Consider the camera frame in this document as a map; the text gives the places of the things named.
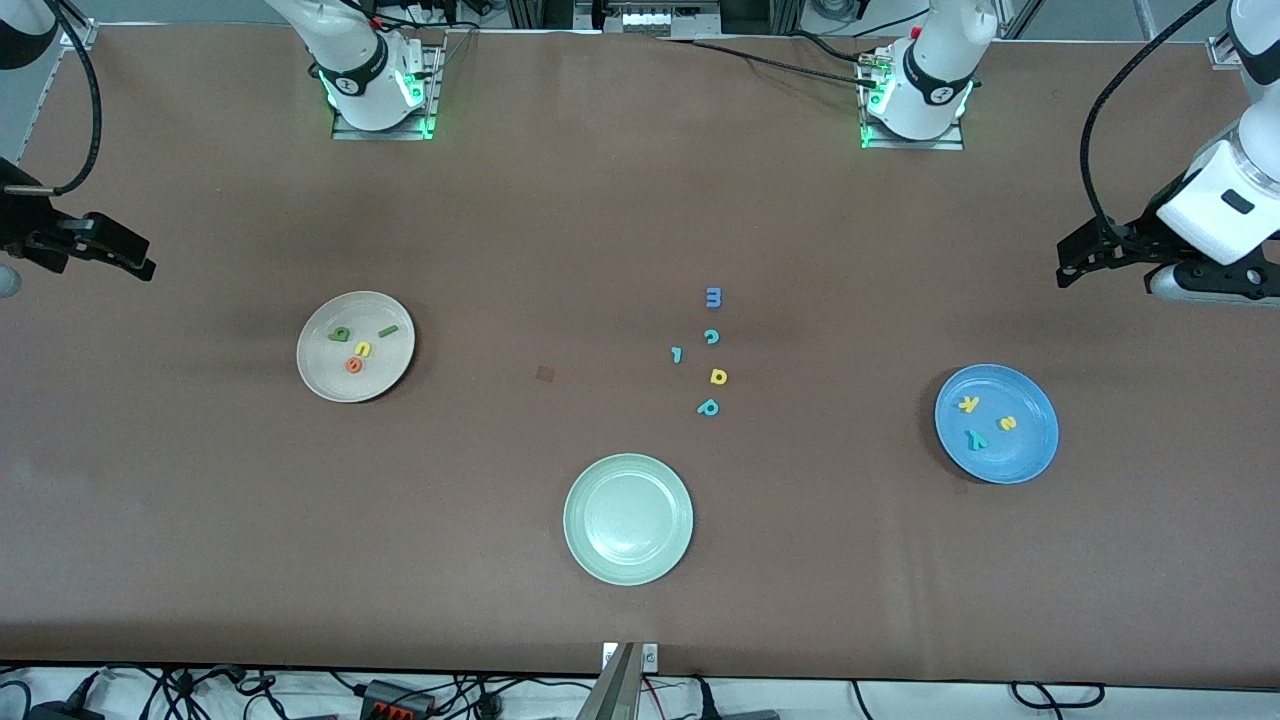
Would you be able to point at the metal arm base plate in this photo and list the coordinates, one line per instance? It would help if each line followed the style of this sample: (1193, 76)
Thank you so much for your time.
(915, 143)
(385, 134)

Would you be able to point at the teal letter Y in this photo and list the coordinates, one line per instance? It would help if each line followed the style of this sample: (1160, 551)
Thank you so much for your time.
(976, 441)

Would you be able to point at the black power adapter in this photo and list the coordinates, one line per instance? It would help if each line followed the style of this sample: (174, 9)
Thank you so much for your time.
(60, 712)

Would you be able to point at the aluminium corner bracket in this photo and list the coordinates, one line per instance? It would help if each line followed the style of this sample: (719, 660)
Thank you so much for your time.
(78, 35)

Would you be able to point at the black plug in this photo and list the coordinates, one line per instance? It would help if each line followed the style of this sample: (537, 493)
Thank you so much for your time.
(703, 700)

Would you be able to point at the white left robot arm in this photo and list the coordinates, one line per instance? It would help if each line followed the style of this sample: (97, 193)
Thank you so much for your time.
(940, 60)

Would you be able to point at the black power strip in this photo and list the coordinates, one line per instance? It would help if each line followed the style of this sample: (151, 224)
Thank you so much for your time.
(395, 700)

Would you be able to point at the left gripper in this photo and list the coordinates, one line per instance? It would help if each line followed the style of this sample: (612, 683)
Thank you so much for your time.
(1137, 237)

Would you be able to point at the teal letter A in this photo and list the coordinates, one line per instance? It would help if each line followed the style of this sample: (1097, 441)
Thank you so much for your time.
(700, 411)

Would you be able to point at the brown table mat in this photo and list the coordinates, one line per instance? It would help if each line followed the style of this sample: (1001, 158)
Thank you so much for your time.
(800, 550)

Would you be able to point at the silver terminal block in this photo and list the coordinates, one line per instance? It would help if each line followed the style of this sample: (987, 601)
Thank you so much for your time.
(645, 20)

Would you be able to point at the blue plate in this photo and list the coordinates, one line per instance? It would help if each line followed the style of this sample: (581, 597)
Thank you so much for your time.
(1020, 460)

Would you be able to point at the pale green plate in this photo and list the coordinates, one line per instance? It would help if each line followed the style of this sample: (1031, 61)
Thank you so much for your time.
(628, 520)

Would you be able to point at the grey metal bar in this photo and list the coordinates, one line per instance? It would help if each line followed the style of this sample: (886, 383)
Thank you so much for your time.
(615, 690)

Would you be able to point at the yellow letter K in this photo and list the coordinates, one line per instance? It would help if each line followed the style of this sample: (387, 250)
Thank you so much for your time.
(968, 405)

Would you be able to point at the beige brown plate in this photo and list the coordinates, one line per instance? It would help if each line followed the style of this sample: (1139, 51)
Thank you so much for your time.
(330, 380)

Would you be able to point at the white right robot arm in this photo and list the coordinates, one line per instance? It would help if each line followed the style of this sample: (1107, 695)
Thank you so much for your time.
(350, 60)

